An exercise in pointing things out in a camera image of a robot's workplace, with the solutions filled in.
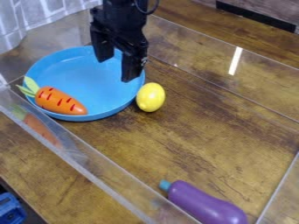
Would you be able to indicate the yellow toy lemon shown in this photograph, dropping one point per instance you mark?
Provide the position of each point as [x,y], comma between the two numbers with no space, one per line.
[150,97]

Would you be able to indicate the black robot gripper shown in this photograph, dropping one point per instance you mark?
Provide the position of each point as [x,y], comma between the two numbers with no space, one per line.
[117,27]

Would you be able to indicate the clear acrylic barrier wall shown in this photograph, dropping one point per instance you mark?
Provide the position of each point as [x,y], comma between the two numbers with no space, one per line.
[225,134]

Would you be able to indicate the grey white curtain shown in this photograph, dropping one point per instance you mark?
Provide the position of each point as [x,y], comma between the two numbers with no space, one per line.
[22,15]

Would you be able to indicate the purple toy eggplant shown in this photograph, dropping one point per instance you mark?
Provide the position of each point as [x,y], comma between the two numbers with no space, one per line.
[209,209]

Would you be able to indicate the blue object at corner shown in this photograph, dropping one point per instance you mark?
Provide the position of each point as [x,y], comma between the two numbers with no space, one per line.
[12,213]

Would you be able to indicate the blue round tray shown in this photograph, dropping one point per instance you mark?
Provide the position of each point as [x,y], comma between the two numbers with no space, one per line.
[74,71]

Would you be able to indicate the orange toy carrot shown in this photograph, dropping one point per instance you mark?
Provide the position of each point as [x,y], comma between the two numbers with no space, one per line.
[53,99]

